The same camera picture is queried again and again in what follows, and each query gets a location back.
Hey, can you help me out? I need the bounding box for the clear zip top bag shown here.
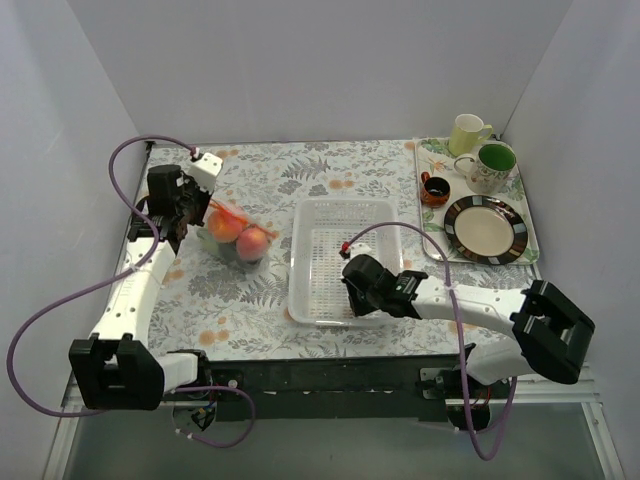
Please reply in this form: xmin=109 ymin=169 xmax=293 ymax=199
xmin=196 ymin=200 xmax=278 ymax=271

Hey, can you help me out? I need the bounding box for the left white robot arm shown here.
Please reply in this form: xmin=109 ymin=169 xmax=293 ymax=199
xmin=69 ymin=154 xmax=222 ymax=410

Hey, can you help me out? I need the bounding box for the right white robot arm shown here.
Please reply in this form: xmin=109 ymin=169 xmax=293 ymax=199
xmin=342 ymin=254 xmax=595 ymax=398

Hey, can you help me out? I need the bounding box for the fake peach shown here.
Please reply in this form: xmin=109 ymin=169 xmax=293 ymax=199
xmin=207 ymin=210 xmax=244 ymax=243
xmin=236 ymin=227 xmax=269 ymax=262

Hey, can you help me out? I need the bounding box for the white plastic basket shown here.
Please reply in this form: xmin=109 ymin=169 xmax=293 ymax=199
xmin=288 ymin=196 xmax=398 ymax=328

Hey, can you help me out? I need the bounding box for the small brown cup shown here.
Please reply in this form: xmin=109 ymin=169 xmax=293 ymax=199
xmin=420 ymin=171 xmax=451 ymax=208

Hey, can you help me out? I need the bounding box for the floral serving tray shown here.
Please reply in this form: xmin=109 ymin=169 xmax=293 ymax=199
xmin=414 ymin=138 xmax=540 ymax=266

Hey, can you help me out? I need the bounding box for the striped rim plate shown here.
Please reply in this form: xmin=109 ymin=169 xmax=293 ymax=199
xmin=443 ymin=195 xmax=529 ymax=266

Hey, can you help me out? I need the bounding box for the floral table mat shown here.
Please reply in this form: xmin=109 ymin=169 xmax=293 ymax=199
xmin=97 ymin=141 xmax=564 ymax=359

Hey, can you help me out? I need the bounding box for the green floral mug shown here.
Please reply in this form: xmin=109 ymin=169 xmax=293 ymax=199
xmin=454 ymin=143 xmax=516 ymax=195

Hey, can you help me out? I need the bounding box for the pale yellow mug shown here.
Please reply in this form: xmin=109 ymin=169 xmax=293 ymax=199
xmin=448 ymin=114 xmax=493 ymax=157

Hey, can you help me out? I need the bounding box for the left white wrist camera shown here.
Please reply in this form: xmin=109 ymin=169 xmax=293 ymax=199
xmin=188 ymin=150 xmax=223 ymax=194

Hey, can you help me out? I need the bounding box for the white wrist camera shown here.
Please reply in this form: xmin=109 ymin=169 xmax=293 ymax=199
xmin=188 ymin=150 xmax=223 ymax=194
xmin=339 ymin=242 xmax=372 ymax=259

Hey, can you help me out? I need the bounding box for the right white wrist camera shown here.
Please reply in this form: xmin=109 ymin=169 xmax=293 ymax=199
xmin=339 ymin=242 xmax=372 ymax=259

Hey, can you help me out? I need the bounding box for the aluminium frame rail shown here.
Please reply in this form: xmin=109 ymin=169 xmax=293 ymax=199
xmin=44 ymin=376 xmax=625 ymax=479

